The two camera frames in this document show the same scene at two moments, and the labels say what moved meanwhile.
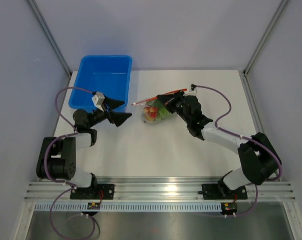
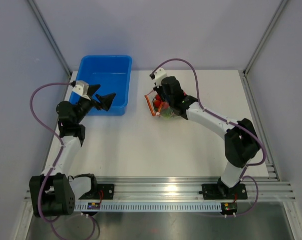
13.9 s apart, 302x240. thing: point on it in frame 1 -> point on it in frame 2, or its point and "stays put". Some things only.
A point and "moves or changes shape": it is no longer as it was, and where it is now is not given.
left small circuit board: [93, 206] stays put
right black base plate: [217, 191] stays put
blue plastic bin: [109, 75] stays put
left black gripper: [117, 118] -> [105, 101]
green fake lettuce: [163, 113] moves or changes shape
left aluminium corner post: [34, 8] stays put
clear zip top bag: [154, 110] moves or changes shape
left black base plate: [105, 191] stays put
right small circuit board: [229, 208] stays put
